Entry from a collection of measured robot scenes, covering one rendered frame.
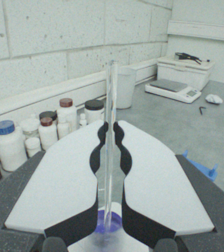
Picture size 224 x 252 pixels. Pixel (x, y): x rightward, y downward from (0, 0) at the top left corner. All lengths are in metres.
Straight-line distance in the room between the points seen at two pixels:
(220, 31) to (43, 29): 1.12
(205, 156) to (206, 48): 1.06
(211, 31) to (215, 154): 1.02
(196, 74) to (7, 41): 0.93
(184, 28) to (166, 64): 0.40
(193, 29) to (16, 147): 1.33
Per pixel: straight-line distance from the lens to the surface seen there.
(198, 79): 1.17
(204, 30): 1.49
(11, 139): 0.47
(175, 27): 1.54
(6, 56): 0.63
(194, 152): 0.59
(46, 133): 0.52
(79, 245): 0.26
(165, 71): 1.21
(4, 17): 0.64
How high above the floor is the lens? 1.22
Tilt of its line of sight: 29 degrees down
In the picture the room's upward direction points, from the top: 3 degrees clockwise
